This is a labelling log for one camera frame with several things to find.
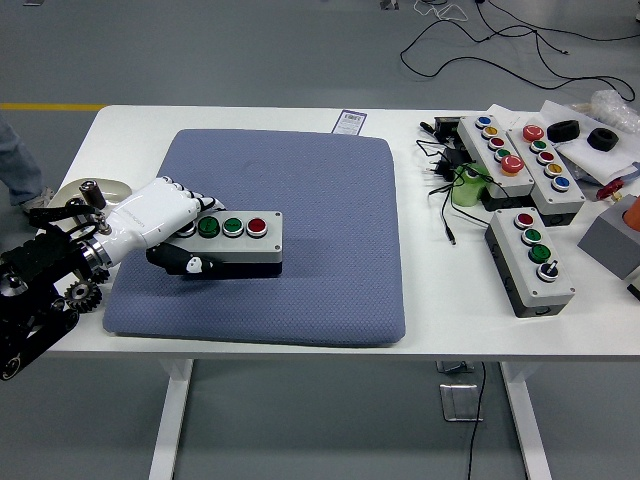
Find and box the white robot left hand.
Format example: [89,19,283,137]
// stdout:
[99,176,227,277]

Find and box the grey four-control button box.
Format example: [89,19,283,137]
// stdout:
[483,207,576,319]
[172,209,284,280]

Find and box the five-button box, white paper under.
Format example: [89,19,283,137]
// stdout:
[455,115,536,211]

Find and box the five-button box, red mushroom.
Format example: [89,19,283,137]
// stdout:
[505,122,586,227]

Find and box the white shallow bowl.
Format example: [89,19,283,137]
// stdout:
[52,178,132,216]

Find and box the large black metal gear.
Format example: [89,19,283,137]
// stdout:
[64,279,104,314]

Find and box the blue-grey padded mat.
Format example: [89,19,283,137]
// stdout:
[102,128,406,349]

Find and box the white table leg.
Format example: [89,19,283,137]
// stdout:
[148,358,195,480]
[499,360,554,480]

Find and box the purple printed label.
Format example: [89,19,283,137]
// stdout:
[333,109,368,135]

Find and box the black electronic device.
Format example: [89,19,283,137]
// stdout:
[418,116,464,146]

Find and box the black power adapter plug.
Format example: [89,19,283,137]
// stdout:
[423,147,474,181]

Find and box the green plastic bottle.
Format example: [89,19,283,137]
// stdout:
[451,163,494,207]

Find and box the metal floor plate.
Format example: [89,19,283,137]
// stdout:
[439,382,485,423]

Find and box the white paper sheet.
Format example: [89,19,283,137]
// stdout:
[483,103,531,132]

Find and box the white foam sheet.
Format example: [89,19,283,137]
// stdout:
[537,99,640,184]

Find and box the red knob tool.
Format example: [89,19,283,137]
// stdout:
[597,177,626,201]

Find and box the grey block box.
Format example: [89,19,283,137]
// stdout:
[577,192,640,281]

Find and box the clear bubble wrap bag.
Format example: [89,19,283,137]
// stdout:
[574,88,640,134]

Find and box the orange cylinder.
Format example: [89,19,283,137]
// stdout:
[621,192,640,229]

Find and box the black adapter cord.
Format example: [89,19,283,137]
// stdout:
[415,138,494,246]

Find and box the white floor cable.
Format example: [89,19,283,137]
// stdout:
[413,0,469,22]

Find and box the black hanging cable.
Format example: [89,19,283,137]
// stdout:
[467,360,487,480]

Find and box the black foam ring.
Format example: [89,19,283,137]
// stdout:
[586,127,620,151]
[545,119,581,144]

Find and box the black floor cable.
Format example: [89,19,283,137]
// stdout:
[399,0,640,104]

